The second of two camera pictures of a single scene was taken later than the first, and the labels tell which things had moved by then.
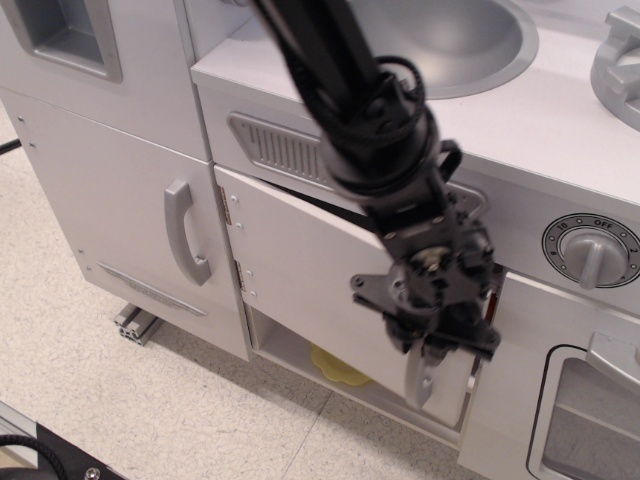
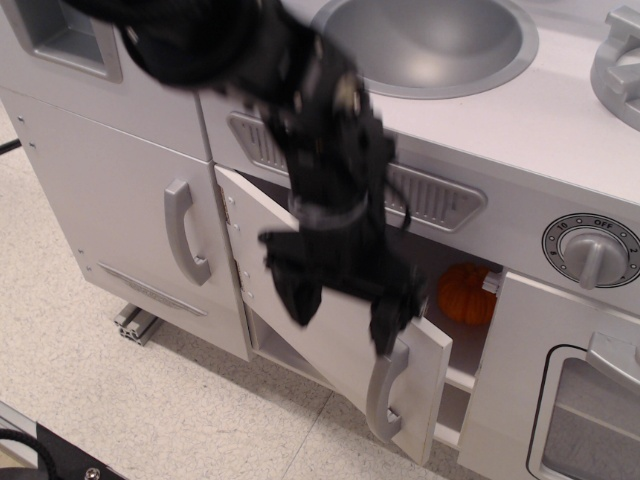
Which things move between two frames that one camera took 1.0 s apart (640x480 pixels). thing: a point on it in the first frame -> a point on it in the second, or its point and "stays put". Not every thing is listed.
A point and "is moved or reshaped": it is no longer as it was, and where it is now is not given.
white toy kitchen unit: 204,190 stays put
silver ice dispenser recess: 72,33 stays put
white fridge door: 143,217 stays put
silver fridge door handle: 177,200 stays put
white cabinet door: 297,262 is moved or reshaped
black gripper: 440,290 -> 353,255
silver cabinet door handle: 418,376 -> 381,418
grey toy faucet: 615,69 stays put
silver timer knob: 593,250 stays put
